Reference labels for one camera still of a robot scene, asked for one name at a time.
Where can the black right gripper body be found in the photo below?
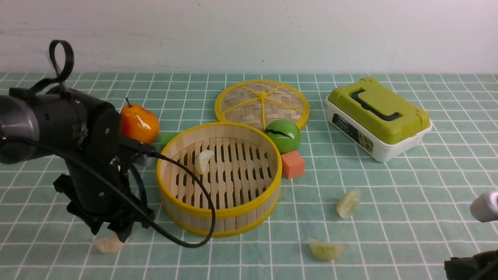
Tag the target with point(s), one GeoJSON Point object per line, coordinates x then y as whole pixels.
{"type": "Point", "coordinates": [481, 266]}

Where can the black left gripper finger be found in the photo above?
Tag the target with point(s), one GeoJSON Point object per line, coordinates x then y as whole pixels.
{"type": "Point", "coordinates": [121, 228]}
{"type": "Point", "coordinates": [94, 225]}

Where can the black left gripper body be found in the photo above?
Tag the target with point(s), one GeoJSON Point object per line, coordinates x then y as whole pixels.
{"type": "Point", "coordinates": [102, 191]}

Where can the white dumpling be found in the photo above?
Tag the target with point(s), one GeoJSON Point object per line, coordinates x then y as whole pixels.
{"type": "Point", "coordinates": [108, 245]}
{"type": "Point", "coordinates": [202, 161]}

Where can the pale green dumpling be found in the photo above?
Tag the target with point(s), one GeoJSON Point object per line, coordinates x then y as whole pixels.
{"type": "Point", "coordinates": [347, 205]}
{"type": "Point", "coordinates": [325, 251]}

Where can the pale green dumpling bottom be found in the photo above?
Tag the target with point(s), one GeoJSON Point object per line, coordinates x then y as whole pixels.
{"type": "Point", "coordinates": [325, 251]}

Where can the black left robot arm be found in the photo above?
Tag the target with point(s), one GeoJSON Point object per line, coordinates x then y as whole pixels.
{"type": "Point", "coordinates": [38, 125]}

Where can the bamboo steamer tray yellow rim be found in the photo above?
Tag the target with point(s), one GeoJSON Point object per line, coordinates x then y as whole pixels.
{"type": "Point", "coordinates": [243, 180]}

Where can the woven bamboo steamer lid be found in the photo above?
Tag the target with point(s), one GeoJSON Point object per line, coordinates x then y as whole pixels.
{"type": "Point", "coordinates": [257, 103]}

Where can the orange red toy pear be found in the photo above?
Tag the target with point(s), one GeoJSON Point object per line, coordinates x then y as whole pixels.
{"type": "Point", "coordinates": [138, 123]}

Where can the green foam block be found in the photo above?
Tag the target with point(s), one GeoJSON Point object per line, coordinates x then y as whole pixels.
{"type": "Point", "coordinates": [165, 138]}

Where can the orange foam cube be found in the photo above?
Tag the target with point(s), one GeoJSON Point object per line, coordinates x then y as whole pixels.
{"type": "Point", "coordinates": [293, 164]}

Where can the green lid white lunch box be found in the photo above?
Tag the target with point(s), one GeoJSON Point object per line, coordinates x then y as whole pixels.
{"type": "Point", "coordinates": [378, 120]}

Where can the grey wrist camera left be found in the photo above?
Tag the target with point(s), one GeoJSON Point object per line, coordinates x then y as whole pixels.
{"type": "Point", "coordinates": [144, 160]}

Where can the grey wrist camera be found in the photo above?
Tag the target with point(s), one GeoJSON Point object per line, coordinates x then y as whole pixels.
{"type": "Point", "coordinates": [485, 207]}
{"type": "Point", "coordinates": [144, 160]}

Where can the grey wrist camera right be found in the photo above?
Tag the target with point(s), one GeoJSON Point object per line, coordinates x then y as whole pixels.
{"type": "Point", "coordinates": [485, 207]}

